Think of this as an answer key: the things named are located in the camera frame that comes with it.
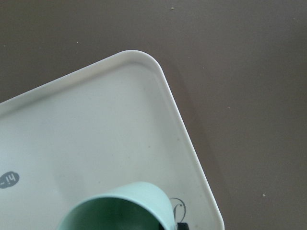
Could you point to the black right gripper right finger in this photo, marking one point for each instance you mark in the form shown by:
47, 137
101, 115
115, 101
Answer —
182, 226

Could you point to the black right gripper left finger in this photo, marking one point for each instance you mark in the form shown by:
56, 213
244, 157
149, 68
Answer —
160, 227

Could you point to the green cup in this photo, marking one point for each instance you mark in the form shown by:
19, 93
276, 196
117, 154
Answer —
135, 206

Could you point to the beige rabbit tray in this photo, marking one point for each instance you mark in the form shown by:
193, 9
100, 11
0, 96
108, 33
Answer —
109, 124

